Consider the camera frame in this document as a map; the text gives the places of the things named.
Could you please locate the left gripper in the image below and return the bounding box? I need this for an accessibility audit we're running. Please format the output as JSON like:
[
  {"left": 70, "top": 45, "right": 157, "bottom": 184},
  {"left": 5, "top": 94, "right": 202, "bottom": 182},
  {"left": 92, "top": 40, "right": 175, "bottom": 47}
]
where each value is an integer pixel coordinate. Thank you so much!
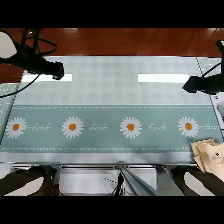
[{"left": 42, "top": 60, "right": 66, "bottom": 81}]

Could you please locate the silver frame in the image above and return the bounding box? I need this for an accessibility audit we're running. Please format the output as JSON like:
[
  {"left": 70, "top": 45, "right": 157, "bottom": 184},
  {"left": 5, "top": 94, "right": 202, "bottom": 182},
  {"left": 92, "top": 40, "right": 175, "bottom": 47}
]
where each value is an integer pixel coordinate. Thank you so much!
[{"left": 0, "top": 161, "right": 224, "bottom": 197}]

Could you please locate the beige garment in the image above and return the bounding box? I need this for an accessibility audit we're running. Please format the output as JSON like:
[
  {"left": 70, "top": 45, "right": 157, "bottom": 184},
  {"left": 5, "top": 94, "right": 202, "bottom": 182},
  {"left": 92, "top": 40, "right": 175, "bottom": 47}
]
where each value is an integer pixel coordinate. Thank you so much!
[{"left": 190, "top": 138, "right": 224, "bottom": 183}]

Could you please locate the black cable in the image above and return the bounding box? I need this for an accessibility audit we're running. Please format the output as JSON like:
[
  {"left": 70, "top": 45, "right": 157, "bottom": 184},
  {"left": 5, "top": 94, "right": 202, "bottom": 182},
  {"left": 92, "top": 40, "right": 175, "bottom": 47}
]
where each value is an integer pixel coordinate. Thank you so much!
[
  {"left": 0, "top": 73, "right": 41, "bottom": 99},
  {"left": 110, "top": 172, "right": 126, "bottom": 197},
  {"left": 20, "top": 28, "right": 58, "bottom": 57},
  {"left": 202, "top": 61, "right": 224, "bottom": 79}
]

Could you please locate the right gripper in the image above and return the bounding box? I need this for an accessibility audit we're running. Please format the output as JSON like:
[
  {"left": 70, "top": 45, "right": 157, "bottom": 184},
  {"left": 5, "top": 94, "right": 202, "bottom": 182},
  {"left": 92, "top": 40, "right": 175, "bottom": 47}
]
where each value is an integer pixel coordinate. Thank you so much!
[{"left": 182, "top": 75, "right": 210, "bottom": 95}]

